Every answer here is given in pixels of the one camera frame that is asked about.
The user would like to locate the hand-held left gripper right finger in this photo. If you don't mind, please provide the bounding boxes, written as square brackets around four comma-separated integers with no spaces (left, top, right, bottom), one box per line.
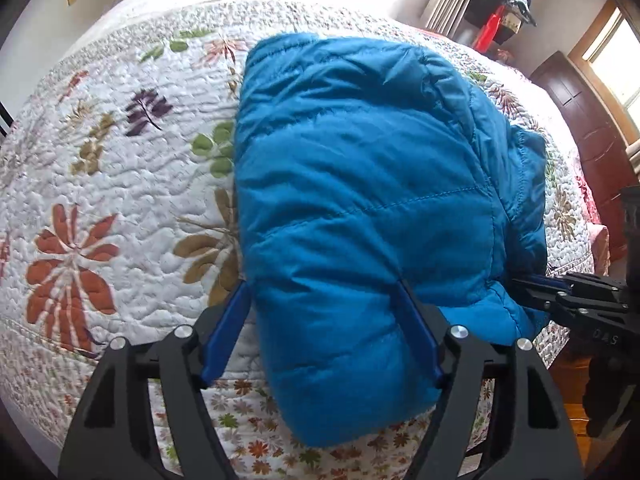
[399,278,583,480]

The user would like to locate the pink bed sheet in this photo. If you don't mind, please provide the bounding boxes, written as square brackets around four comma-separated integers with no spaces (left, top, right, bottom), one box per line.
[575,175,612,272]

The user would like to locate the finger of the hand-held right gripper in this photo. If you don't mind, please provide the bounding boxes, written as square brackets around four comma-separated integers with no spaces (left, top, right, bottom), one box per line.
[510,280,632,330]
[527,271,630,295]

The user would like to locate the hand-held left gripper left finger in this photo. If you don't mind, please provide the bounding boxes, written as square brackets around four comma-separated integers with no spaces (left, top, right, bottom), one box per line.
[59,279,250,480]

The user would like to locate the red object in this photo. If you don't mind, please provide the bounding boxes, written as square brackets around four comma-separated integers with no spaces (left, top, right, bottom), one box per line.
[472,4,504,52]

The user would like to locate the dark wooden cabinet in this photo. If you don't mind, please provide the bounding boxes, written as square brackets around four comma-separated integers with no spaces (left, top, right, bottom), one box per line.
[530,50,640,262]

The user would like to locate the wooden framed window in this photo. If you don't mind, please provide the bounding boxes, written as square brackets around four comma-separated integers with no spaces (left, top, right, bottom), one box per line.
[569,0,640,128]

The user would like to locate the blue puffer jacket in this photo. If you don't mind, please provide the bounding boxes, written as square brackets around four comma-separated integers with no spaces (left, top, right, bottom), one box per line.
[232,32,551,448]

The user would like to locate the floral quilted bedspread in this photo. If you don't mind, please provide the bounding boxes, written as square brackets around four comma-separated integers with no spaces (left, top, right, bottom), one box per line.
[0,0,608,480]

